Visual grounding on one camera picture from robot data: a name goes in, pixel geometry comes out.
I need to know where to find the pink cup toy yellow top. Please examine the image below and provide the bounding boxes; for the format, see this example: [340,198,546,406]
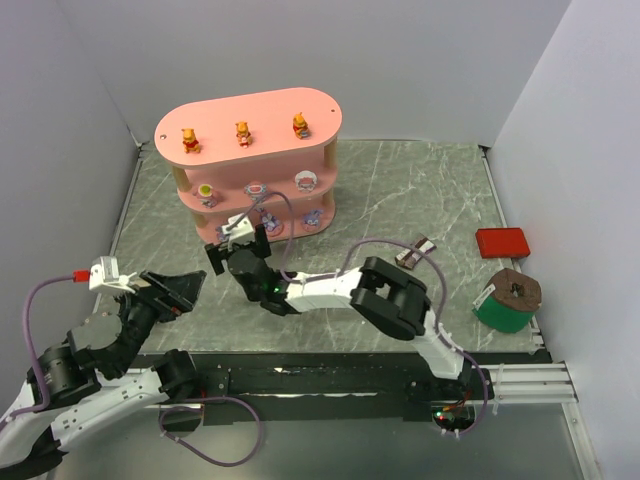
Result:
[194,183,218,209]

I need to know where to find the pink cloud toy blue bows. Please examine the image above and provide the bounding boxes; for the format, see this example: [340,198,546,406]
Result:
[244,181,269,201]

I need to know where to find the pink white frilly toy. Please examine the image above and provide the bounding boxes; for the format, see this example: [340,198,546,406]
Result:
[294,170,318,193]

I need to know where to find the orange bear toy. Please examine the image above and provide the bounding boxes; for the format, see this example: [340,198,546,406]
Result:
[181,128,201,154]
[292,112,311,139]
[235,121,252,148]

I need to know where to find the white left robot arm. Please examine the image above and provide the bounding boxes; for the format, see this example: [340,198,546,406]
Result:
[1,270,206,479]

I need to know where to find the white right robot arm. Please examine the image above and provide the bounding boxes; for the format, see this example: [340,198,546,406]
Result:
[205,226,480,383]

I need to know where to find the pink three-tier wooden shelf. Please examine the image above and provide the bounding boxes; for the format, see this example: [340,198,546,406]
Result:
[154,87,342,243]

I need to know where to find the brown chocolate bar wrapper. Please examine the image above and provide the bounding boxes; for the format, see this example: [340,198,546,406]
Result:
[394,236,437,270]

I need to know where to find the red box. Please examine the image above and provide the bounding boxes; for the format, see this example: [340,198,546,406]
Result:
[475,228,531,259]

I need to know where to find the green brown tape roll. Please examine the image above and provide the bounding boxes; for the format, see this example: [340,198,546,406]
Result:
[472,268,542,334]

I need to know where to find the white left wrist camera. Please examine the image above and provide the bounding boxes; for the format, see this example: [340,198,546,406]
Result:
[89,256,136,296]

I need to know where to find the purple loose cable loop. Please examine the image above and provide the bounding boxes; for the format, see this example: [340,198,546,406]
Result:
[158,394,265,467]

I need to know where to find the black base frame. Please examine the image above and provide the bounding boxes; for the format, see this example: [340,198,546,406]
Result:
[134,349,501,426]

